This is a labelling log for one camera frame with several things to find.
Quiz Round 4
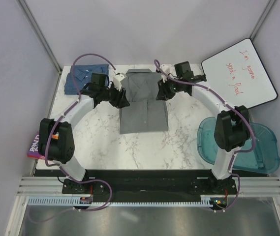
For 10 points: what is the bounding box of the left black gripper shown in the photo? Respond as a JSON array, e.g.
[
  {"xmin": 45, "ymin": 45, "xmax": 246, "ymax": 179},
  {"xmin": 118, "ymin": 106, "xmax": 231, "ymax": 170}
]
[{"xmin": 99, "ymin": 82, "xmax": 129, "ymax": 109}]

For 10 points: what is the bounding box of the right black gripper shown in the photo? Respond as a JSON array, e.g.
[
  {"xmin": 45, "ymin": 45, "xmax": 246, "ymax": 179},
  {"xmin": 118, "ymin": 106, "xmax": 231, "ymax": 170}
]
[{"xmin": 156, "ymin": 76, "xmax": 183, "ymax": 101}]

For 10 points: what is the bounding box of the grey long sleeve shirt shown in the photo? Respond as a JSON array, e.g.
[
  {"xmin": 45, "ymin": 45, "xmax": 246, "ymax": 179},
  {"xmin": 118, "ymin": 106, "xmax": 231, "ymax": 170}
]
[{"xmin": 120, "ymin": 69, "xmax": 169, "ymax": 135}]

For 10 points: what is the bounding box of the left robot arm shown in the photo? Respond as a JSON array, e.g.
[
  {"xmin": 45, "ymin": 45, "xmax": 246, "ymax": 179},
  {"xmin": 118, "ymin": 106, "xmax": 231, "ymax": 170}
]
[{"xmin": 38, "ymin": 73, "xmax": 130, "ymax": 193}]

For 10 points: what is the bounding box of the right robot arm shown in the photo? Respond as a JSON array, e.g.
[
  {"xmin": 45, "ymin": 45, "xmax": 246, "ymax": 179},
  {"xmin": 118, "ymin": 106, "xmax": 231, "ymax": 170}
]
[{"xmin": 154, "ymin": 59, "xmax": 254, "ymax": 194}]

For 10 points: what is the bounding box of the blue checked folded shirt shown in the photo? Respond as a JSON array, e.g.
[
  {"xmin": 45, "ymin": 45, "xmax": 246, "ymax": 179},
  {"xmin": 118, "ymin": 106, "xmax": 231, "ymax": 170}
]
[{"xmin": 64, "ymin": 64, "xmax": 109, "ymax": 95}]

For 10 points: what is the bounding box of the white whiteboard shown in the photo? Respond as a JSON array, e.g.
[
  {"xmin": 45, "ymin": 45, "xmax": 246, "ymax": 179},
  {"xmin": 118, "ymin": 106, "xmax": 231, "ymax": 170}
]
[{"xmin": 201, "ymin": 38, "xmax": 278, "ymax": 109}]

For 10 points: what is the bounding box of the Roald Dahl book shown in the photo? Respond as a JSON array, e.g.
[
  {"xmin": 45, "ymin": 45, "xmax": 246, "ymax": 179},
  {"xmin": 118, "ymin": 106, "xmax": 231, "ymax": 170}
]
[{"xmin": 27, "ymin": 132, "xmax": 44, "ymax": 160}]

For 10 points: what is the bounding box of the teal plastic bin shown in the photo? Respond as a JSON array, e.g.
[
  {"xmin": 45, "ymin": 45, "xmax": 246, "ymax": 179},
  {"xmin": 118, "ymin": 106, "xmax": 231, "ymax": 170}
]
[{"xmin": 197, "ymin": 117, "xmax": 280, "ymax": 174}]

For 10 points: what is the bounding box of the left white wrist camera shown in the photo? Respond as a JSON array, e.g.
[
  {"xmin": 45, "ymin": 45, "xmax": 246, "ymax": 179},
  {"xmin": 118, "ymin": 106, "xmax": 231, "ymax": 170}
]
[{"xmin": 112, "ymin": 73, "xmax": 125, "ymax": 91}]

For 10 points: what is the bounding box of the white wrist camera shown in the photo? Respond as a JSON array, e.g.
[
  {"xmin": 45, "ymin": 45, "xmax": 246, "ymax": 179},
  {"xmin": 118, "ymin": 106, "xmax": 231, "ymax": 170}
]
[
  {"xmin": 112, "ymin": 73, "xmax": 125, "ymax": 91},
  {"xmin": 156, "ymin": 64, "xmax": 170, "ymax": 83}
]

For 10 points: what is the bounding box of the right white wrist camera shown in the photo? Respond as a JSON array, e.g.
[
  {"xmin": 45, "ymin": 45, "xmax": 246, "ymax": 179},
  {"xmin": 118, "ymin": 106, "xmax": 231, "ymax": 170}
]
[{"xmin": 156, "ymin": 64, "xmax": 170, "ymax": 83}]

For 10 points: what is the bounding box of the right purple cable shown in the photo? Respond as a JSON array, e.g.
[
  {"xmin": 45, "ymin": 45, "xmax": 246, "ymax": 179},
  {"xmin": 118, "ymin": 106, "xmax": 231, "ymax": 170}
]
[{"xmin": 153, "ymin": 59, "xmax": 255, "ymax": 213}]

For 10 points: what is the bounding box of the purple cable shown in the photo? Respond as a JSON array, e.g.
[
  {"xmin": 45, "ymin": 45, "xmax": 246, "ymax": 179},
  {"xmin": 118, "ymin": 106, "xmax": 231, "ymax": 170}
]
[
  {"xmin": 153, "ymin": 59, "xmax": 255, "ymax": 213},
  {"xmin": 26, "ymin": 53, "xmax": 121, "ymax": 224}
]

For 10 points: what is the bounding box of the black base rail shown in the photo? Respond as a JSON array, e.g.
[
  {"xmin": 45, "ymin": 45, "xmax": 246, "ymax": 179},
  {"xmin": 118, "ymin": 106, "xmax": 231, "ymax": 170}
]
[{"xmin": 62, "ymin": 168, "xmax": 239, "ymax": 204}]

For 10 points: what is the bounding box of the right aluminium frame post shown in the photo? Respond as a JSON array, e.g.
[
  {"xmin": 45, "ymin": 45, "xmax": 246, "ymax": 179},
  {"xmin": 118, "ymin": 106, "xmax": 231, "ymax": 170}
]
[{"xmin": 249, "ymin": 0, "xmax": 277, "ymax": 42}]

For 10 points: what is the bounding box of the aluminium frame post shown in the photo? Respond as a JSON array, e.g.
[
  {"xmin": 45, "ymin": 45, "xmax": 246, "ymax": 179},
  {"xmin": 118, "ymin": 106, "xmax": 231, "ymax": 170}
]
[
  {"xmin": 16, "ymin": 0, "xmax": 62, "ymax": 75},
  {"xmin": 249, "ymin": 0, "xmax": 277, "ymax": 42}
]

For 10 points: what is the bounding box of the white slotted cable duct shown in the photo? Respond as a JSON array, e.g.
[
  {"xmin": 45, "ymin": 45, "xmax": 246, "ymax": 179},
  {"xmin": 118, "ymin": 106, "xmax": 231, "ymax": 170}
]
[{"xmin": 27, "ymin": 195, "xmax": 227, "ymax": 207}]

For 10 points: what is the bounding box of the left aluminium frame post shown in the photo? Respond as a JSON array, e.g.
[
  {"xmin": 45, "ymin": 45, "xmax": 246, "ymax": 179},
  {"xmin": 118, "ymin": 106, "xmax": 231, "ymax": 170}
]
[{"xmin": 16, "ymin": 0, "xmax": 62, "ymax": 75}]

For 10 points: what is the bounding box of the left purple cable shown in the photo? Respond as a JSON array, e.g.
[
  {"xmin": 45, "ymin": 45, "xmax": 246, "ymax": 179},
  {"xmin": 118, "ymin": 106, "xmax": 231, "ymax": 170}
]
[{"xmin": 26, "ymin": 53, "xmax": 121, "ymax": 224}]

